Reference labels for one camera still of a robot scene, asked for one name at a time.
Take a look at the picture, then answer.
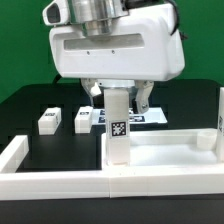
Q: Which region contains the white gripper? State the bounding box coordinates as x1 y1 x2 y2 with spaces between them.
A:
49 4 185 114

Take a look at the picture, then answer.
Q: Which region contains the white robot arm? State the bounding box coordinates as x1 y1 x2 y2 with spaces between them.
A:
42 0 185 113

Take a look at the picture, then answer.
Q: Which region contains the marker tag sheet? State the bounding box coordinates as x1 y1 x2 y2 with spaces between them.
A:
92 107 167 125

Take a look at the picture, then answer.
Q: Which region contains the white front fence bar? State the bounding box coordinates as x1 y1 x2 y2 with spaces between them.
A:
0 165 224 201

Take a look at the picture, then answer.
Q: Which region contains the white desk tabletop tray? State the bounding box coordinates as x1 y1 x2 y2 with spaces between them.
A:
100 128 224 173

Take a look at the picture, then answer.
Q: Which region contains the white fence bar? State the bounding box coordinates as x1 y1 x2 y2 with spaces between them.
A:
0 135 29 174
0 165 224 201

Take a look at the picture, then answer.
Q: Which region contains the white left fence bar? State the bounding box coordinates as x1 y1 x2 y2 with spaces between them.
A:
0 135 29 174

